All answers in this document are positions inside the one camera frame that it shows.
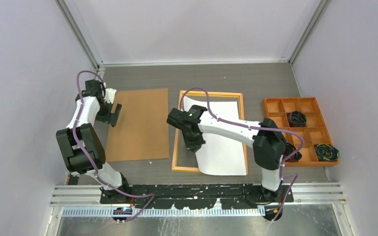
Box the brown fibreboard backing board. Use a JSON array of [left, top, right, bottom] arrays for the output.
[[105, 88, 169, 162]]

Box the building and sky photo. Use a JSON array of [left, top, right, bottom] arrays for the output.
[[194, 97, 247, 176]]

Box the yellow wooden picture frame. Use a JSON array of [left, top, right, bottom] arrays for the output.
[[181, 92, 248, 174]]

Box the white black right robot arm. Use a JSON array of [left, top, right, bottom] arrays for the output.
[[166, 105, 286, 202]]

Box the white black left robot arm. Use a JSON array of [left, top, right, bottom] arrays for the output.
[[56, 80, 131, 204]]

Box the dark rolled tie brown pattern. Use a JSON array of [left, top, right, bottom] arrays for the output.
[[283, 143, 303, 163]]

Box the dark rolled tie with blue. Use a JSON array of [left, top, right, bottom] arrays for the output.
[[287, 111, 307, 127]]

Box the brown wooden compartment tray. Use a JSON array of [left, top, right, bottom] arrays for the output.
[[262, 97, 339, 167]]

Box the dark rolled tie yellow pattern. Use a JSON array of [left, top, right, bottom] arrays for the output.
[[314, 144, 340, 162]]

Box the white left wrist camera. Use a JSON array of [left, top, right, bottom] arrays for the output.
[[104, 88, 117, 104]]

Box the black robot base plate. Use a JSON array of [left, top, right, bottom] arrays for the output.
[[100, 183, 294, 209]]

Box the aluminium rail front edge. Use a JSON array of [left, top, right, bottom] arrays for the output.
[[50, 182, 346, 218]]

